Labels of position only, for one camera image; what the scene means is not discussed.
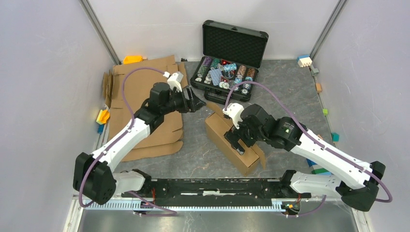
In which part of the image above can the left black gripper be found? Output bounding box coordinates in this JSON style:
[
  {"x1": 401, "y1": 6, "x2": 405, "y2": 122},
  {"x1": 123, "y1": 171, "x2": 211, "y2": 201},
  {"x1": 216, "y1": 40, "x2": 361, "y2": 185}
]
[{"x1": 161, "y1": 86, "x2": 206, "y2": 115}]

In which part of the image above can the brown cardboard box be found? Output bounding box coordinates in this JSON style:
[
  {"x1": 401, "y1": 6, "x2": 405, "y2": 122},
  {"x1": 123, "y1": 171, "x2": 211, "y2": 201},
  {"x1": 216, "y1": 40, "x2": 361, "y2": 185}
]
[{"x1": 205, "y1": 102, "x2": 266, "y2": 176}]

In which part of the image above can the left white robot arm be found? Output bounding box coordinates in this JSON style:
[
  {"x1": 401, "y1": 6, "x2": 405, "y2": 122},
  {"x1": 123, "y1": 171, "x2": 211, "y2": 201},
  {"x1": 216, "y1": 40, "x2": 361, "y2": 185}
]
[{"x1": 73, "y1": 82, "x2": 206, "y2": 205}]

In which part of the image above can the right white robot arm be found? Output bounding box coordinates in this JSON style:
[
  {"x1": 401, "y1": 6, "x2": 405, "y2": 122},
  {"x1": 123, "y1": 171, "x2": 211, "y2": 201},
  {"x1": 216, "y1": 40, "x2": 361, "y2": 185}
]
[{"x1": 222, "y1": 103, "x2": 386, "y2": 212}]

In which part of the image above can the flat cardboard sheet stack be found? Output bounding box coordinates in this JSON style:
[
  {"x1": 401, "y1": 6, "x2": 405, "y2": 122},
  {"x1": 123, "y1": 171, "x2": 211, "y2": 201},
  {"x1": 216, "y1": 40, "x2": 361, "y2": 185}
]
[{"x1": 102, "y1": 56, "x2": 188, "y2": 161}]

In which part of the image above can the black poker chip case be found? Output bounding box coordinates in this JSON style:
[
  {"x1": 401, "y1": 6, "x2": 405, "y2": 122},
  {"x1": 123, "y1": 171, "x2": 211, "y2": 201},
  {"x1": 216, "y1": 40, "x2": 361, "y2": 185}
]
[{"x1": 190, "y1": 20, "x2": 269, "y2": 104}]

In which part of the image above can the yellow plastic toy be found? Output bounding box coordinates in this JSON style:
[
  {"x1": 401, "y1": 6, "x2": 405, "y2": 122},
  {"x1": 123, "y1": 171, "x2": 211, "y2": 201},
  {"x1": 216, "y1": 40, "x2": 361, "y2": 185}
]
[{"x1": 122, "y1": 55, "x2": 146, "y2": 64}]

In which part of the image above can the blue white green block stack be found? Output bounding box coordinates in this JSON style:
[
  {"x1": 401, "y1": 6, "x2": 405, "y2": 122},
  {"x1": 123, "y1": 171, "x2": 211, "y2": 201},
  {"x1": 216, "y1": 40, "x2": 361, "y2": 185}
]
[{"x1": 307, "y1": 159, "x2": 332, "y2": 175}]

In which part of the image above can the yellow orange toy block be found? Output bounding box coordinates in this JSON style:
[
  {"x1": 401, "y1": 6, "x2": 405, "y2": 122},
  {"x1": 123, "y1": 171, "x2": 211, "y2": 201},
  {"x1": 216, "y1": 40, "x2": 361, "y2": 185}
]
[{"x1": 96, "y1": 110, "x2": 110, "y2": 125}]

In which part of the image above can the small blue block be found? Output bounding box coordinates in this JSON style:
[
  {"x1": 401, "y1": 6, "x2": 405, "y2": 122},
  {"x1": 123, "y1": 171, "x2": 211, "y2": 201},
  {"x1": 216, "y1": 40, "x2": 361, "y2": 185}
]
[{"x1": 97, "y1": 124, "x2": 105, "y2": 134}]

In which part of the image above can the small orange wooden block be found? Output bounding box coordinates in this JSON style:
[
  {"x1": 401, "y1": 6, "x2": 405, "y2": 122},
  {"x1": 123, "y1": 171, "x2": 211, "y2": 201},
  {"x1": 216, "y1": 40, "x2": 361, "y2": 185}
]
[{"x1": 315, "y1": 83, "x2": 322, "y2": 93}]

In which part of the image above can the small teal block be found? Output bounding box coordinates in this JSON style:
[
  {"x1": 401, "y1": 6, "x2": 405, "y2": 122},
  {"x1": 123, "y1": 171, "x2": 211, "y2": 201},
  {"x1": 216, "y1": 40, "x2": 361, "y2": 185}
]
[{"x1": 331, "y1": 132, "x2": 340, "y2": 143}]

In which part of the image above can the small grey block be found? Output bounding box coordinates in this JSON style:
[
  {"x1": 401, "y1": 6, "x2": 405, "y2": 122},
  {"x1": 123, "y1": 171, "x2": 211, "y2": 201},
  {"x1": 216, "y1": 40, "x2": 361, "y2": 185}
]
[{"x1": 309, "y1": 67, "x2": 320, "y2": 77}]

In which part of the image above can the blue white toy block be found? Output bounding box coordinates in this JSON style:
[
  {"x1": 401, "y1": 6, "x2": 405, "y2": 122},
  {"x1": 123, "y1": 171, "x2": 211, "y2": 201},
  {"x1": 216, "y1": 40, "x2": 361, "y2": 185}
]
[{"x1": 297, "y1": 55, "x2": 312, "y2": 68}]

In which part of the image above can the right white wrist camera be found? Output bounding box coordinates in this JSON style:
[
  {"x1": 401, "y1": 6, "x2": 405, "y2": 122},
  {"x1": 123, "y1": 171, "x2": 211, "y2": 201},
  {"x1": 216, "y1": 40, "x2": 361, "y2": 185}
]
[{"x1": 222, "y1": 103, "x2": 244, "y2": 129}]

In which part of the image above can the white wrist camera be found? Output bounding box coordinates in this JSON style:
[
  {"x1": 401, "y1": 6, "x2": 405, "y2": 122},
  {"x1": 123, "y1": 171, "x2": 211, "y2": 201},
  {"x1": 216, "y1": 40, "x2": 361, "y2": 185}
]
[
  {"x1": 163, "y1": 71, "x2": 184, "y2": 92},
  {"x1": 222, "y1": 103, "x2": 244, "y2": 129}
]

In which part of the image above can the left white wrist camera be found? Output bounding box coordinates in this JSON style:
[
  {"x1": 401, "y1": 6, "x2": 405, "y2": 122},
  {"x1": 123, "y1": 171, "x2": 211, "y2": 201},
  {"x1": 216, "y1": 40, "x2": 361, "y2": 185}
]
[{"x1": 163, "y1": 71, "x2": 184, "y2": 92}]

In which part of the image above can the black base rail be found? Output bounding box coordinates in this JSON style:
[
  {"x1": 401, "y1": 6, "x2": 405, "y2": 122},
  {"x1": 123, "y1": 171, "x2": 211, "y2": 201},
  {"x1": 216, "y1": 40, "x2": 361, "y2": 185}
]
[{"x1": 136, "y1": 170, "x2": 312, "y2": 207}]

